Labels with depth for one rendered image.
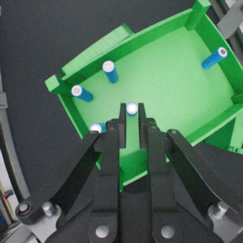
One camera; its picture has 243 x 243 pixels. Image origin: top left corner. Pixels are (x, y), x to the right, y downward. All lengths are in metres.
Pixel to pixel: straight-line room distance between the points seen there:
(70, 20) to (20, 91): 0.48
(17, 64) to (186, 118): 0.92
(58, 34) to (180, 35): 0.71
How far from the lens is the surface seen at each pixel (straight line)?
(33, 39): 0.99
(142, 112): 0.17
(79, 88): 0.23
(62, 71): 0.56
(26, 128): 0.88
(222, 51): 0.28
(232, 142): 0.60
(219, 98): 0.32
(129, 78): 0.28
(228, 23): 0.91
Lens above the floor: 0.67
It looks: 86 degrees down
